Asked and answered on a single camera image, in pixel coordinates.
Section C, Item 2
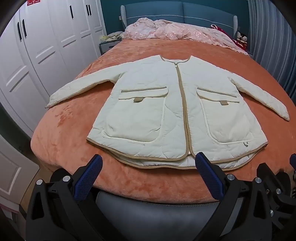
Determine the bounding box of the grey nightstand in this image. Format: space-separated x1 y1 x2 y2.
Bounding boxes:
99 38 122 55

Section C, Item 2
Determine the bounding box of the white panel door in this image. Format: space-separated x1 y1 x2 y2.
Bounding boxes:
0 134 40 215

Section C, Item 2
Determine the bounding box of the cream quilted jacket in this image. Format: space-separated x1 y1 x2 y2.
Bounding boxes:
45 55 290 171

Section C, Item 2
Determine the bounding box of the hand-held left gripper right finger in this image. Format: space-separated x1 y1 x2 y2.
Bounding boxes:
195 152 278 241

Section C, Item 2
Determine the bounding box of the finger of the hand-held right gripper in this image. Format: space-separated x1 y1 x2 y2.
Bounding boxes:
257 163 289 186
289 153 296 179

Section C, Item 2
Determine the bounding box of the pale yellow cloth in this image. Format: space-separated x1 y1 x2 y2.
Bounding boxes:
102 32 122 42

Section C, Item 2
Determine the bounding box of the orange plush blanket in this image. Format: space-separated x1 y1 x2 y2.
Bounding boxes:
31 37 296 205

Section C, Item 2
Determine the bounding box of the red cloth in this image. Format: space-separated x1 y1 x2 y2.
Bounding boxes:
209 24 249 51

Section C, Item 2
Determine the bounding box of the blue upholstered headboard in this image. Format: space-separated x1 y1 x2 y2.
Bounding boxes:
120 0 238 39

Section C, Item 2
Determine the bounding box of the pink embroidered quilt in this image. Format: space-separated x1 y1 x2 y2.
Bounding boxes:
120 17 249 55

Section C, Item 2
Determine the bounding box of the white wardrobe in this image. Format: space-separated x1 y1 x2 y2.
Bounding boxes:
0 0 107 139

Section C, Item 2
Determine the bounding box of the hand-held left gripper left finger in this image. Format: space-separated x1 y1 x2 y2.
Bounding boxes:
25 154 126 241

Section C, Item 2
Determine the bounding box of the grey-blue curtain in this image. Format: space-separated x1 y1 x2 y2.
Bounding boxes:
248 0 296 102

